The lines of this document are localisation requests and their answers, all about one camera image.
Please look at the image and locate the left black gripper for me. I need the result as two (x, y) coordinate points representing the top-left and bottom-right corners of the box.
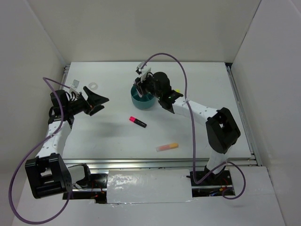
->
(66, 86), (109, 116)

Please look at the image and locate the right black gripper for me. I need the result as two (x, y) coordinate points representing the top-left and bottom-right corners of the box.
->
(133, 73), (162, 99)

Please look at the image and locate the orange highlighter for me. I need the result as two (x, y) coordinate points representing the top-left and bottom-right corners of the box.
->
(156, 143), (179, 152)

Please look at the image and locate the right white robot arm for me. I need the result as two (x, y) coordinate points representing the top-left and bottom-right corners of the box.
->
(134, 71), (241, 185)

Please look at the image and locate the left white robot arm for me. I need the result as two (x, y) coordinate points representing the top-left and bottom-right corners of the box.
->
(25, 87), (109, 199)

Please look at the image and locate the teal round organizer container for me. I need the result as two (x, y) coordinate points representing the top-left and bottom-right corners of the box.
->
(130, 86), (156, 110)

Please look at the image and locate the clear tape roll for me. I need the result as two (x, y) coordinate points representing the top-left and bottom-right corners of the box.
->
(88, 82), (98, 90)

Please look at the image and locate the black pink highlighter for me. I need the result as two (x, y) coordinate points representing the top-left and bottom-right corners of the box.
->
(129, 116), (147, 128)

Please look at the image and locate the white foil cover plate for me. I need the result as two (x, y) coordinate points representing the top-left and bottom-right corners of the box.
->
(107, 169), (193, 204)

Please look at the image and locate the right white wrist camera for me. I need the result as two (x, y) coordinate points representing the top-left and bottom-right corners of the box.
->
(136, 61), (151, 81)

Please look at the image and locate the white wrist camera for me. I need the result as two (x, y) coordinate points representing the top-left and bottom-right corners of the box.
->
(136, 61), (151, 81)
(69, 80), (79, 94)

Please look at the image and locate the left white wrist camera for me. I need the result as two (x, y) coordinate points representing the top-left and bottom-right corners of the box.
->
(69, 80), (79, 94)

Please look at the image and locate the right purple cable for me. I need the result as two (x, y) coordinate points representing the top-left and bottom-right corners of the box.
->
(142, 53), (247, 200)

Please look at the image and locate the purple cable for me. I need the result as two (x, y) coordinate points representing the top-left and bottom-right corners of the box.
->
(142, 53), (247, 200)
(9, 77), (73, 223)

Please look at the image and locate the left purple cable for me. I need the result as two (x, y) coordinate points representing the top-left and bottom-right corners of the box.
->
(9, 77), (73, 223)

